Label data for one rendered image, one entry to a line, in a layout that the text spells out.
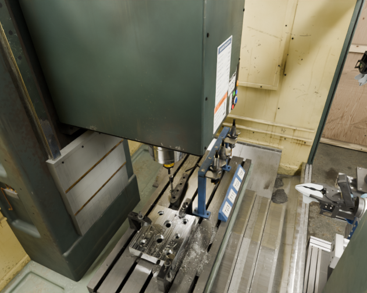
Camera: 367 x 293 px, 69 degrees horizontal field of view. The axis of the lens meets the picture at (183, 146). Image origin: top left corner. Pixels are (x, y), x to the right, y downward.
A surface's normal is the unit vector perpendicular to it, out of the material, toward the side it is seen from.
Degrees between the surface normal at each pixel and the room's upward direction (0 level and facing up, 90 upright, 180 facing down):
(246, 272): 8
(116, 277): 0
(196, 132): 90
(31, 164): 90
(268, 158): 24
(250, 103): 90
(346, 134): 89
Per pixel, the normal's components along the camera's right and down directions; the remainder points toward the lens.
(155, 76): -0.40, 0.54
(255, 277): -0.08, -0.73
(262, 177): -0.19, -0.52
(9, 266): 0.92, 0.21
